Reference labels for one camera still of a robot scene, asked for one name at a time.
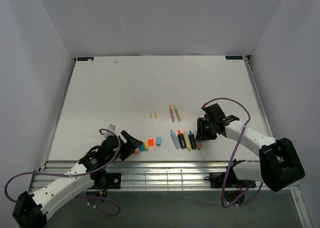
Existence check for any yellow marker cap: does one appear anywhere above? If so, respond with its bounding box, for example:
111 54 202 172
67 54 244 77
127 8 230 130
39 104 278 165
143 141 150 151

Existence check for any black marker blue cap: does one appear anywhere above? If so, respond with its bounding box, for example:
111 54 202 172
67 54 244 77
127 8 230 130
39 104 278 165
188 130 197 150

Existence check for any blue corner label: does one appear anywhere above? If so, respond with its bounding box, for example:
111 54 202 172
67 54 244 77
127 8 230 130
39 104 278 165
76 56 94 62
225 55 243 60

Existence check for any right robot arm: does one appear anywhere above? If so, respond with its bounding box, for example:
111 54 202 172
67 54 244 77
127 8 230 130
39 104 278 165
196 103 306 192

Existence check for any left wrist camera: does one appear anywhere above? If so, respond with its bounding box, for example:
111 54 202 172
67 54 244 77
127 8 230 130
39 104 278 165
103 124 116 138

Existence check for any yellow thin highlighter pen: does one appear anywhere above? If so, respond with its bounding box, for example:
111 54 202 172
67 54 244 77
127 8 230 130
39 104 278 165
173 104 181 122

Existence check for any light blue marker cap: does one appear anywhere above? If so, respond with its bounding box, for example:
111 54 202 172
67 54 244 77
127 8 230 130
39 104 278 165
156 136 162 146

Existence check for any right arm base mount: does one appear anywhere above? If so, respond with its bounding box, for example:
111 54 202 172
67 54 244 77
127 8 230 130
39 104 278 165
204 172 252 189

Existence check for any orange thin highlighter pen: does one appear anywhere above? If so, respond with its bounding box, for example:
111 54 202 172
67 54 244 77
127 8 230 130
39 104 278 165
169 104 175 123

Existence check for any right blue corner label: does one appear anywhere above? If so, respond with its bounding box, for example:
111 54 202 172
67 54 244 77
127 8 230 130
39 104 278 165
225 55 243 60

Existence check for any peach cap clear highlighter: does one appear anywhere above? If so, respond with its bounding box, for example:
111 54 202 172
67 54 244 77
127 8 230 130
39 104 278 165
196 142 202 151

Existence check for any left blue corner label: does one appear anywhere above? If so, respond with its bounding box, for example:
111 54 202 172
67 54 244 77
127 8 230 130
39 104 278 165
76 56 94 62

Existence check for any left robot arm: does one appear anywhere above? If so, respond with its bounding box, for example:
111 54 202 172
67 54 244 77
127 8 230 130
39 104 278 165
12 129 143 228

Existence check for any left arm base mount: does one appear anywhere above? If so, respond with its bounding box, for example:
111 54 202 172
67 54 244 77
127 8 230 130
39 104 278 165
93 173 122 190

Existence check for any light blue highlighter marker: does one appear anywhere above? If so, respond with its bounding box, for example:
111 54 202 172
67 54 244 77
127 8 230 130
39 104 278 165
170 130 181 149

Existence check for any black marker orange cap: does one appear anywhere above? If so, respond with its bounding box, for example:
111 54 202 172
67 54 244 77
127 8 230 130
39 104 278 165
177 129 187 149

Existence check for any yellow marker edge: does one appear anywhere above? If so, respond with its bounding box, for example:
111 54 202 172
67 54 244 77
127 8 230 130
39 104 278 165
183 131 192 152

